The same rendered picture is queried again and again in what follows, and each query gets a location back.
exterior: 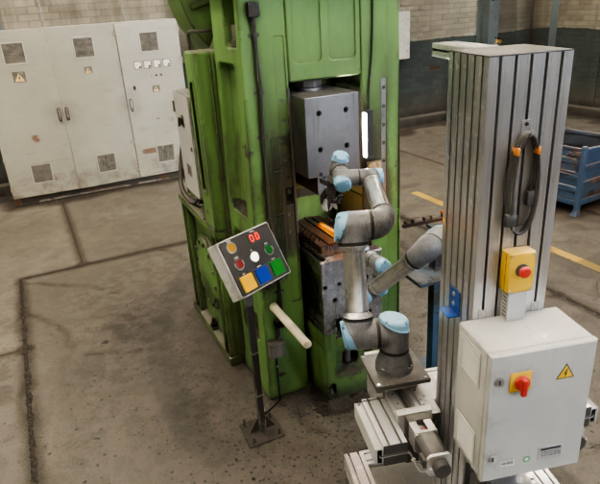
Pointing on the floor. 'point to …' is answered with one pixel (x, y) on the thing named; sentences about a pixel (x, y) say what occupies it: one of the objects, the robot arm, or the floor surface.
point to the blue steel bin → (589, 168)
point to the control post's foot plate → (261, 431)
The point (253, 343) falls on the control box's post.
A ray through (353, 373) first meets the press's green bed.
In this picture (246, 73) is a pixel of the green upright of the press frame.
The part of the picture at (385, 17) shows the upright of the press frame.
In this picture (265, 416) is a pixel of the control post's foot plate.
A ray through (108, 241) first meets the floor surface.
